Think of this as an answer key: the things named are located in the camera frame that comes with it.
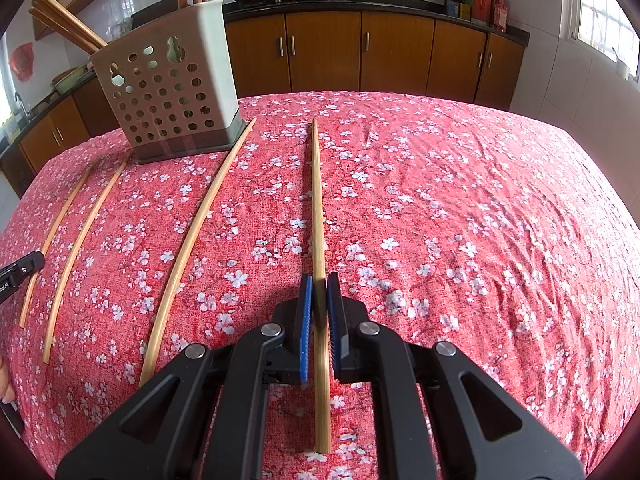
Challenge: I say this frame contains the person's hand at edge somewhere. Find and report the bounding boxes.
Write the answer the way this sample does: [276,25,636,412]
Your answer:
[0,358,15,404]

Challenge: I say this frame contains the red floral tablecloth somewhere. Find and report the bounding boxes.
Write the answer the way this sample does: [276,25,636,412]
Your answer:
[1,92,639,472]

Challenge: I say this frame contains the green basin on counter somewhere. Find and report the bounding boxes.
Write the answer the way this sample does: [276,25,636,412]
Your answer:
[52,65,94,96]

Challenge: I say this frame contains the brown kitchen base cabinets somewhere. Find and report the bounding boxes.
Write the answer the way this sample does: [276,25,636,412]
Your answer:
[1,10,530,195]

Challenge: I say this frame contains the red plastic bag on wall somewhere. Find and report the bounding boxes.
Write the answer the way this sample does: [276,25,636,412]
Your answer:
[9,42,35,82]

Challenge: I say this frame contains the wooden chopstick on cloth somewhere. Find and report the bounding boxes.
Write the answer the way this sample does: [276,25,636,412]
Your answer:
[41,155,132,365]
[138,117,257,387]

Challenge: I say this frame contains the perforated grey utensil holder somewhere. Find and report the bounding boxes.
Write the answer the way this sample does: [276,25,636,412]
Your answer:
[90,0,246,164]

